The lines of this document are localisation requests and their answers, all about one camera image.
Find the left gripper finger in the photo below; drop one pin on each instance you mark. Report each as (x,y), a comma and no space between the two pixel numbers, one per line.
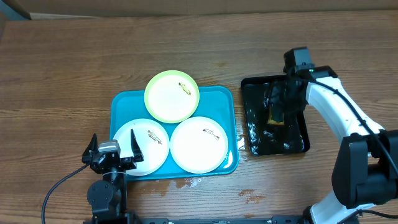
(90,151)
(137,153)

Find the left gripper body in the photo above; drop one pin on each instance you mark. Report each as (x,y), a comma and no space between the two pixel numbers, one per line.
(127,164)

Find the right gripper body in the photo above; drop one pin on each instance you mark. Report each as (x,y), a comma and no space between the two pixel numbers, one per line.
(287,102)

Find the green yellow sponge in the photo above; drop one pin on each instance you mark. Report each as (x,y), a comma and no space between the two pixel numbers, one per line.
(276,115)

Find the white plate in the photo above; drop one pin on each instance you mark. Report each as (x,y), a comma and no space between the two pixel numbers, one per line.
(199,145)
(153,141)

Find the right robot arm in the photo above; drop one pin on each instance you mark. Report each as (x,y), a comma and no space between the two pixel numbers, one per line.
(365,171)

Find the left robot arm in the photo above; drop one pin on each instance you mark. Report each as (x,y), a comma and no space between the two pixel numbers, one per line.
(108,196)

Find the black rectangular tray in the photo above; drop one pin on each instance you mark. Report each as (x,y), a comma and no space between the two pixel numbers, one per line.
(266,136)

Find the teal plastic tray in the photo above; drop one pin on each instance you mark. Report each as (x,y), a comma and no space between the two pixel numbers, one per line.
(216,103)

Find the green rimmed plate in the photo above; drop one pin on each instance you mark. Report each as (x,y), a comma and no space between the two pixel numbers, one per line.
(171,96)

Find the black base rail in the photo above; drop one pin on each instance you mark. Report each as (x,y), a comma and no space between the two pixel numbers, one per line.
(278,219)

